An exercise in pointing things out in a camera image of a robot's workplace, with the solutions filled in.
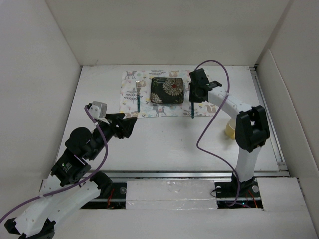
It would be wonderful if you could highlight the floral animal print cloth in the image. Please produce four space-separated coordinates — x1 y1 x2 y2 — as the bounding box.
118 69 216 119

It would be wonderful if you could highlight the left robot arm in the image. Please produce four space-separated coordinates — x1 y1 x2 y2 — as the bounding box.
1 113 137 239

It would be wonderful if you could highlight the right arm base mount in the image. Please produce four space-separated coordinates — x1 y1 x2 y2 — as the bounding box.
210 174 263 209

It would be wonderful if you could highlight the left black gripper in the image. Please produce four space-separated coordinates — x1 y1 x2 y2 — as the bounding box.
89 113 137 159

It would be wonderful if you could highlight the silver fork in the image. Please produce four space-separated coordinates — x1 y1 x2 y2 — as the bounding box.
136 81 141 112

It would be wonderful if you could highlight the black floral square plate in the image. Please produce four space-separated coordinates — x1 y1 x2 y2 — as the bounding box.
150 77 184 105

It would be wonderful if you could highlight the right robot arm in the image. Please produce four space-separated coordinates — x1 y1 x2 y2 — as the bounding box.
189 69 270 196

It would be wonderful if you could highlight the aluminium front rail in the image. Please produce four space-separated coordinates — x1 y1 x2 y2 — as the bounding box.
104 169 290 180

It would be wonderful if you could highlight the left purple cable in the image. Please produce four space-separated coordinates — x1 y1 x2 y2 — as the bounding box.
0 104 109 227

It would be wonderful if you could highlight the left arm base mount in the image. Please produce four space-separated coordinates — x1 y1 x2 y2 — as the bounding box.
81 181 127 210

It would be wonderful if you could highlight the aluminium rail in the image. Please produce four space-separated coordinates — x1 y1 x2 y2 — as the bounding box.
104 169 290 180
250 64 288 172

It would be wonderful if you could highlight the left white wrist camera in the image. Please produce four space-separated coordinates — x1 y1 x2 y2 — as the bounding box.
88 101 107 120

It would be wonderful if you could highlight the yellow mug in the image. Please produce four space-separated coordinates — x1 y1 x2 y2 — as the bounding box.
225 118 236 140

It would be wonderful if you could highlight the silver spoon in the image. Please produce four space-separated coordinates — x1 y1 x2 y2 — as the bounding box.
190 102 194 119

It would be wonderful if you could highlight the aluminium right side rail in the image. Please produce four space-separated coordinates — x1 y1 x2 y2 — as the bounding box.
250 64 288 172

